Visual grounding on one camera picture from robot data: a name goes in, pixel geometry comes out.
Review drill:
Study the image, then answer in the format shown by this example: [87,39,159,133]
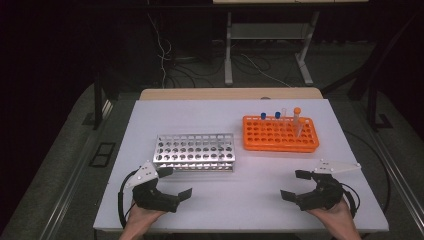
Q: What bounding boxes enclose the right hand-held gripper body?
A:
[296,159,362,212]

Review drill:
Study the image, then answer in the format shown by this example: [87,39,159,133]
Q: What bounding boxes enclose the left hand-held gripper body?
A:
[125,160,181,214]

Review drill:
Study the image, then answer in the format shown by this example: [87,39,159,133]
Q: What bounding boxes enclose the clear tube rack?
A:
[152,133,236,173]

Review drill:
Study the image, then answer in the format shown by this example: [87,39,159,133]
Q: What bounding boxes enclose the orange test tube rack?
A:
[242,115,320,154]

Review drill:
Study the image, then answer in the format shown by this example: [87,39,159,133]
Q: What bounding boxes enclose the orange-capped test tube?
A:
[293,106,303,138]
[295,117,308,139]

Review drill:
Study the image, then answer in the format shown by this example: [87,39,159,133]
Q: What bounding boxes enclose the person's left hand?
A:
[124,199,167,231]

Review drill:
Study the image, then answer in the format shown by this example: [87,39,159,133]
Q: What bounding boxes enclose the person's right hand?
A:
[306,199,354,231]

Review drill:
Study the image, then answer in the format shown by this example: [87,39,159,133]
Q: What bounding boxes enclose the white table board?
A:
[93,98,390,233]

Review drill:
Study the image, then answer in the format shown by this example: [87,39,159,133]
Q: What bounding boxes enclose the wooden table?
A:
[139,87,324,101]

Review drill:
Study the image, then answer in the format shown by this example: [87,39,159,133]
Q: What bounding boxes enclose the black stand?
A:
[92,71,120,131]
[321,13,424,133]

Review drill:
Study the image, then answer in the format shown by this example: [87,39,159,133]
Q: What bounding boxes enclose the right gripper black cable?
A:
[339,182,362,220]

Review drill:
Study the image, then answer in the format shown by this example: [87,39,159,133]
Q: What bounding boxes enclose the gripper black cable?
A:
[339,182,362,220]
[117,169,139,230]

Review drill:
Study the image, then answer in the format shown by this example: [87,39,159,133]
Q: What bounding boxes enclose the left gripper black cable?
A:
[117,169,139,230]

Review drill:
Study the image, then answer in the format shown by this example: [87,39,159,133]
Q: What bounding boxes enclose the black floor socket frame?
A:
[89,142,117,168]

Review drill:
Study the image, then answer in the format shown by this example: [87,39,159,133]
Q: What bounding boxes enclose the thin black cable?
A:
[344,129,392,214]

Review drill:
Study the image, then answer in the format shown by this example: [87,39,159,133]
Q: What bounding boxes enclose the aluminium rail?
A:
[366,126,424,228]
[39,99,115,240]

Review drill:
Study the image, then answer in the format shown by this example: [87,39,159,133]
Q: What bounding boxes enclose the black floor cable bundle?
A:
[164,54,228,89]

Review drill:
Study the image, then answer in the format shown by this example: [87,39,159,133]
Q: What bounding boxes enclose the white floor cable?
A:
[239,53,293,89]
[146,13,173,89]

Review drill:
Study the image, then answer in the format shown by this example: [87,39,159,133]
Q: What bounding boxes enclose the grey metal desk frame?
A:
[224,11,321,87]

